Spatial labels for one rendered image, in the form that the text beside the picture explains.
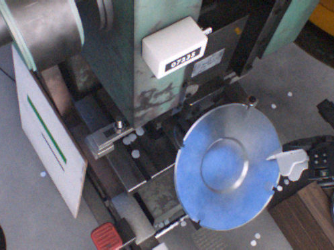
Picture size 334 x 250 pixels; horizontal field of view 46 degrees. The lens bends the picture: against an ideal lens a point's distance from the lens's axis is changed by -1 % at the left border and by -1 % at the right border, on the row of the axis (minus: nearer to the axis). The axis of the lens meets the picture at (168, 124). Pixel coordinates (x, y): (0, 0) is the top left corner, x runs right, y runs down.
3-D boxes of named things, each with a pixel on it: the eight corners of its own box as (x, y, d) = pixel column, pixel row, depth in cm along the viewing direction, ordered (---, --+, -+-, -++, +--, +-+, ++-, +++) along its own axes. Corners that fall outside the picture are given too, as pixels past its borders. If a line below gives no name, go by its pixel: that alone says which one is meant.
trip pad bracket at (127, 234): (136, 244, 116) (137, 236, 98) (108, 263, 113) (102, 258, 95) (126, 226, 117) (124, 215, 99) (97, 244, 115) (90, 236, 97)
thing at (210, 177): (247, 255, 79) (244, 255, 78) (160, 197, 100) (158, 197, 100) (304, 123, 79) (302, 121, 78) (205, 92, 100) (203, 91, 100)
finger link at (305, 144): (279, 150, 76) (324, 142, 70) (278, 142, 76) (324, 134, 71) (289, 157, 79) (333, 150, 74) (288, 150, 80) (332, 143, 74)
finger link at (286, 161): (260, 176, 78) (305, 171, 72) (259, 148, 80) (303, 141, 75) (266, 180, 80) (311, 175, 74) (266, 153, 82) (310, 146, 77)
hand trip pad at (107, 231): (125, 247, 99) (124, 244, 92) (104, 261, 98) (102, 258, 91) (111, 223, 101) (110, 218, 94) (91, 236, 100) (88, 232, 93)
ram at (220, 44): (230, 101, 95) (269, 25, 67) (178, 131, 90) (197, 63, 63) (190, 48, 100) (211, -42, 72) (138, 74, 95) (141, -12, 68)
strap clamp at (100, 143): (148, 130, 110) (150, 114, 101) (95, 160, 105) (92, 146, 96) (138, 112, 112) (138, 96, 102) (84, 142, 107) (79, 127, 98)
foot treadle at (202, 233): (225, 248, 157) (228, 247, 152) (205, 263, 154) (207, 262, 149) (147, 131, 174) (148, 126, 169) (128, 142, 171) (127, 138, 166)
